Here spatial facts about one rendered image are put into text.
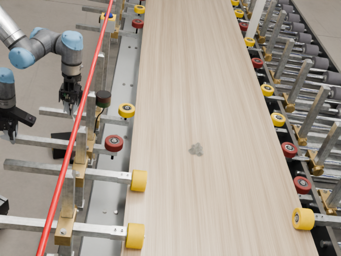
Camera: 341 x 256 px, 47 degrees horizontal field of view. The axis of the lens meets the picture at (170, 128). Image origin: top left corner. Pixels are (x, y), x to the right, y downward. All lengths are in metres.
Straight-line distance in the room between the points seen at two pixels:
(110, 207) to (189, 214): 0.46
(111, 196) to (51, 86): 1.93
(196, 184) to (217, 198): 0.10
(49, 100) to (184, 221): 2.23
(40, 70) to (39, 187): 1.44
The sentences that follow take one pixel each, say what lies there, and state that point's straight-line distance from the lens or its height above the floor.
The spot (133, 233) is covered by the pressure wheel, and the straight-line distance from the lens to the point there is 1.31.
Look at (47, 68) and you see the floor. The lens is 3.87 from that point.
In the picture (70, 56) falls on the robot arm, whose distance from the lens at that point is 1.47.
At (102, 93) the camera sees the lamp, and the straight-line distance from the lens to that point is 1.62.
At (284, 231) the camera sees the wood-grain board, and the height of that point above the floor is 0.90.
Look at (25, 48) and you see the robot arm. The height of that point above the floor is 1.35.
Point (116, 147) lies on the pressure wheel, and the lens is 1.69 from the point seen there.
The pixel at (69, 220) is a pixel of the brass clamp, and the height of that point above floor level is 0.97.
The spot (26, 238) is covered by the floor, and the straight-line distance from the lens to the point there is 2.50.
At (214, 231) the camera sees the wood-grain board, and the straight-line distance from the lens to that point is 1.48.
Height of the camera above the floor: 2.04
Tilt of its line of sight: 38 degrees down
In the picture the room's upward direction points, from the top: 13 degrees clockwise
